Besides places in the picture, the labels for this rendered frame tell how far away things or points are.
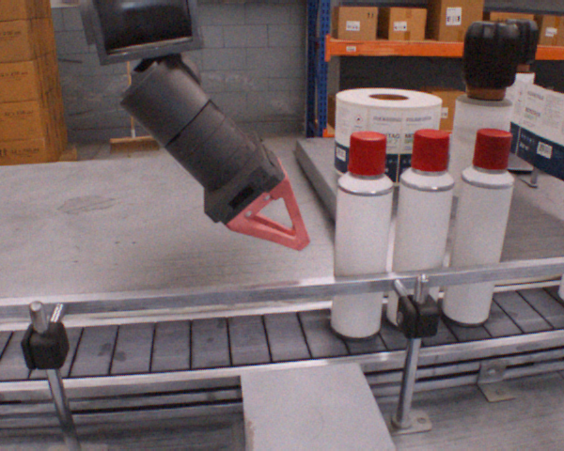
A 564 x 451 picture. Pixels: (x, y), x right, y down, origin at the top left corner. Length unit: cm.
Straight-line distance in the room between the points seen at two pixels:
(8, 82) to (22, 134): 35
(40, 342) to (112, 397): 13
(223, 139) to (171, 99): 5
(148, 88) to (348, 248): 23
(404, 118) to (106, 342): 62
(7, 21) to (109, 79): 152
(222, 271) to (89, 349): 28
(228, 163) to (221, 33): 443
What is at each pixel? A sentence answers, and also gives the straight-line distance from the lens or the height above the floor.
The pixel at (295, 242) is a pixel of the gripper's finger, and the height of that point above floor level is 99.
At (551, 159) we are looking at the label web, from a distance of 101.
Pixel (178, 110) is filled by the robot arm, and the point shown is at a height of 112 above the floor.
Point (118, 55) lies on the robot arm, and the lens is 42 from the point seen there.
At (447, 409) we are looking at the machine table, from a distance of 55.
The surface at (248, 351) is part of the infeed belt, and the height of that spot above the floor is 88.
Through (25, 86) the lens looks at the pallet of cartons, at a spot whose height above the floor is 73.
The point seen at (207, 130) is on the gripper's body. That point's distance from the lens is 41.
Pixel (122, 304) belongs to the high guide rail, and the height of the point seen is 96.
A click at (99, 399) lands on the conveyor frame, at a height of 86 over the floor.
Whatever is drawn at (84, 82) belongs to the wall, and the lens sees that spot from 502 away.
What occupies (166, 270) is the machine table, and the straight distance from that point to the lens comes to 78.
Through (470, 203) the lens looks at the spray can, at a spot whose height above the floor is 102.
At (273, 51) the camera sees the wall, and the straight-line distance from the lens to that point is 487.
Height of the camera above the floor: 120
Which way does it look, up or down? 24 degrees down
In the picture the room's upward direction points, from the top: straight up
